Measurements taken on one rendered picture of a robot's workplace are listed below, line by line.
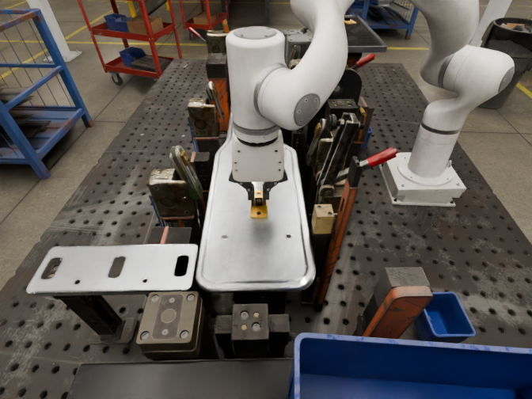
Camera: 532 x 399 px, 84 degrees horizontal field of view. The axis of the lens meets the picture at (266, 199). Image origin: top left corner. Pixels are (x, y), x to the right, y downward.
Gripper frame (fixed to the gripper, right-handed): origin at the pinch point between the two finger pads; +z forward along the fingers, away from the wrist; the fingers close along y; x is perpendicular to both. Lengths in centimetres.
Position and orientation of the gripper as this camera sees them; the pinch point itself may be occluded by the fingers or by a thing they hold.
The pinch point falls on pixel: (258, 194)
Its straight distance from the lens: 63.4
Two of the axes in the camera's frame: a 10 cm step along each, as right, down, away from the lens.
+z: 0.0, 7.1, 7.1
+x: 0.2, 7.1, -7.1
